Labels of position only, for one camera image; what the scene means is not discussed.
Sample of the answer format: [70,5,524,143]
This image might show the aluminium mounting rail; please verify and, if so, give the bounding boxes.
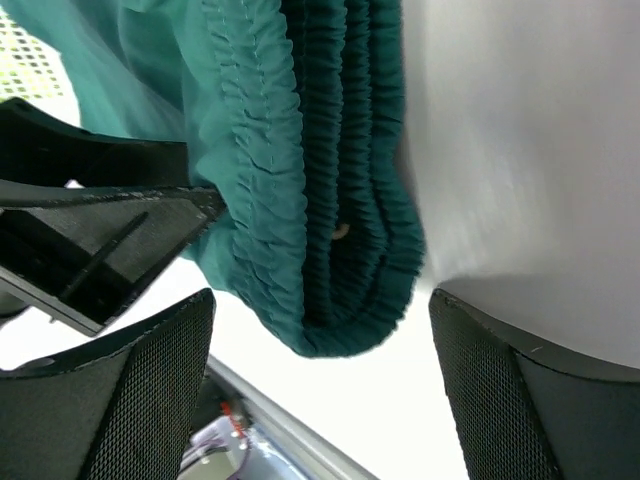
[178,357,375,480]

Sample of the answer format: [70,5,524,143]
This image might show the teal green shorts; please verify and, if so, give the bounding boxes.
[3,1,425,358]

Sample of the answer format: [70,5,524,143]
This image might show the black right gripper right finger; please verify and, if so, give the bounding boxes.
[429,289,639,480]

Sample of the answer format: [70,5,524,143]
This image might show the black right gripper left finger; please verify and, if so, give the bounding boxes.
[1,289,215,479]

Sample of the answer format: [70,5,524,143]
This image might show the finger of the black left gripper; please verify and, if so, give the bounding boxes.
[1,98,226,335]

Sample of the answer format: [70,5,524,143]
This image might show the white plastic basket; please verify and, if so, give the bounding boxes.
[0,8,80,127]

